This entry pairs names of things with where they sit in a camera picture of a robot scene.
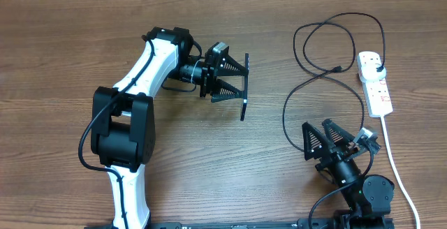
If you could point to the white power strip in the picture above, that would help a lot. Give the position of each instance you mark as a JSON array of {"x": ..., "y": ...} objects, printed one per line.
[{"x": 376, "y": 93}]

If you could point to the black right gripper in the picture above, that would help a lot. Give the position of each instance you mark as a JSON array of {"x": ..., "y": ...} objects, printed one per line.
[{"x": 323, "y": 144}]

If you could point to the Samsung Galaxy smartphone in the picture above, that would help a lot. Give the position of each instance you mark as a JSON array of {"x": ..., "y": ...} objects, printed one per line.
[{"x": 243, "y": 108}]

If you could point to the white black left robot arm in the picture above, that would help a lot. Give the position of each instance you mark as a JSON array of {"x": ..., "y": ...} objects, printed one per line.
[{"x": 122, "y": 127}]

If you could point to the white charger plug adapter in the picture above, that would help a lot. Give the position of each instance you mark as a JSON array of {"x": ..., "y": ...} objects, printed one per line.
[{"x": 371, "y": 73}]

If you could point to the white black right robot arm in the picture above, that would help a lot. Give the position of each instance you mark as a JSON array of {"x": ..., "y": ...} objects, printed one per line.
[{"x": 367, "y": 196}]

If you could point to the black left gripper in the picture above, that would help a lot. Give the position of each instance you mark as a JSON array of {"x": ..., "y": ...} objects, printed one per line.
[{"x": 209, "y": 72}]

